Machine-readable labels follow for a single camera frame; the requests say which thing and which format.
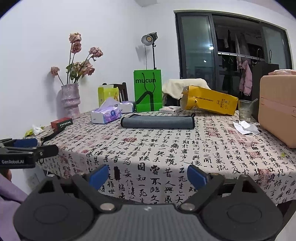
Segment yellow paper bag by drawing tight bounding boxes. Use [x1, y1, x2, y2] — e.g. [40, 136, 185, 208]
[180, 85, 239, 116]

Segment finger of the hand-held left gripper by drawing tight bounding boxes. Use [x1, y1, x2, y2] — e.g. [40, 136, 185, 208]
[27, 145, 59, 160]
[0, 138, 38, 149]

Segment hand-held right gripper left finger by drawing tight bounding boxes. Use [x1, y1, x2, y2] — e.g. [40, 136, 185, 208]
[37, 164, 117, 215]

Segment dark framed sliding window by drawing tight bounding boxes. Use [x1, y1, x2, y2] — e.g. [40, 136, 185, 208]
[174, 10, 294, 99]

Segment small white tissue pack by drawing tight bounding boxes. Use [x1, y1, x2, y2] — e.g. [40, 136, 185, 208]
[119, 101, 136, 113]

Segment metal clothes rail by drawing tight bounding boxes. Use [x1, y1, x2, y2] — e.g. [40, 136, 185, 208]
[217, 52, 258, 58]

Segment studio lamp on stand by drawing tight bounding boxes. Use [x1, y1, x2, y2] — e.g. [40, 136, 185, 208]
[141, 32, 158, 70]

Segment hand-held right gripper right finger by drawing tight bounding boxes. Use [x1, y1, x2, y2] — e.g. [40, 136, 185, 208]
[178, 164, 258, 214]

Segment speckled pink vase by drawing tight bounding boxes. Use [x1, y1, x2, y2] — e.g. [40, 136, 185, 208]
[61, 83, 81, 119]

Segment white hanging garment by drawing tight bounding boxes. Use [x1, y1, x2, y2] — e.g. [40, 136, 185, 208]
[234, 34, 250, 68]

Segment crumpled white paper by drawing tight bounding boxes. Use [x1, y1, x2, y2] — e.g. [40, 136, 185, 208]
[232, 120, 260, 135]

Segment beige pink case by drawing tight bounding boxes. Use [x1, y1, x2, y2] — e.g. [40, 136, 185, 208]
[258, 74, 296, 149]

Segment dark wooden chair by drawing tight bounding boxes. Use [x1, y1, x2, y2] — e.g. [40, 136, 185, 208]
[103, 82, 129, 102]

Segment dark hanging garment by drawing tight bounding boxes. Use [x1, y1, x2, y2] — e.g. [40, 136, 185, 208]
[221, 30, 232, 49]

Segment yellow-green carton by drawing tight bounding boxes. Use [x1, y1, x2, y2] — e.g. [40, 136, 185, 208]
[98, 86, 120, 108]

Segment black paper bag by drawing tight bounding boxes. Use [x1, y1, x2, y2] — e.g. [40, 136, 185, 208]
[251, 61, 280, 121]

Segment pink pouch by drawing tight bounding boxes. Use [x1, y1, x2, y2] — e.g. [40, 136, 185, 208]
[268, 69, 296, 76]

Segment pink jacket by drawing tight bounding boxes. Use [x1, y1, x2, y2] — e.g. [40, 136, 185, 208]
[239, 60, 253, 96]

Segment purple white tissue pack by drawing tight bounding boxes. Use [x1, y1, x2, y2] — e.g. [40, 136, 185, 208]
[90, 97, 123, 124]

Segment glass cup with straw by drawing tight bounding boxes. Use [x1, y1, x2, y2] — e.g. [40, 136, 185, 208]
[238, 100, 252, 122]

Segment red box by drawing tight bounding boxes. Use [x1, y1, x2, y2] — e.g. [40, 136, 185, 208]
[51, 117, 73, 129]

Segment flat white box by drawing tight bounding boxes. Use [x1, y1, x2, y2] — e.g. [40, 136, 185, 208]
[159, 106, 184, 114]

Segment calligraphy printed tablecloth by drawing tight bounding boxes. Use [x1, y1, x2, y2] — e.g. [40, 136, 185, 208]
[24, 109, 296, 209]

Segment person's left forearm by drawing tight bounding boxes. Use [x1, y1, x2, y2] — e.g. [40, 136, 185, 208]
[0, 174, 28, 241]

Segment green paper bag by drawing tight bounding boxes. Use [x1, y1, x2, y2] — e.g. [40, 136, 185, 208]
[133, 69, 163, 113]

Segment dried pink roses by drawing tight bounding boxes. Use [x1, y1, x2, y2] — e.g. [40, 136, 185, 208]
[50, 32, 104, 85]

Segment cream cloth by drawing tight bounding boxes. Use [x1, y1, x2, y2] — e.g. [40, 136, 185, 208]
[162, 78, 211, 100]

